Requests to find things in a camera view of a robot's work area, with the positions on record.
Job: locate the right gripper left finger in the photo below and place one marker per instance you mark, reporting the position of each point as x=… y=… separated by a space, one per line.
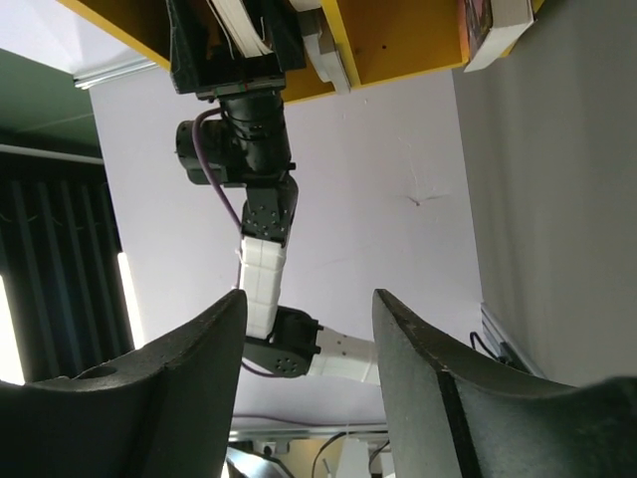
x=164 y=410

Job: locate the yellow wooden shelf cabinet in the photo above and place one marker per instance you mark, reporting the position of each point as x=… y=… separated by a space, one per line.
x=378 y=41

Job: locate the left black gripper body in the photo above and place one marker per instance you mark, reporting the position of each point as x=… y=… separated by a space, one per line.
x=200 y=60

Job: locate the purple 117-Storey Treehouse book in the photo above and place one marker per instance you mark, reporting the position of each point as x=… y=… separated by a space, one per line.
x=488 y=29

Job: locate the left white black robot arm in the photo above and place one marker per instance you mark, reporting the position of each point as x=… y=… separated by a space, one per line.
x=238 y=144

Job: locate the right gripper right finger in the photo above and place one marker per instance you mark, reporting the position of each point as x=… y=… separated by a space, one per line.
x=453 y=412

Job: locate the aluminium mounting rail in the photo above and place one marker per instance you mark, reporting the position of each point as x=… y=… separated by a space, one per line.
x=498 y=345

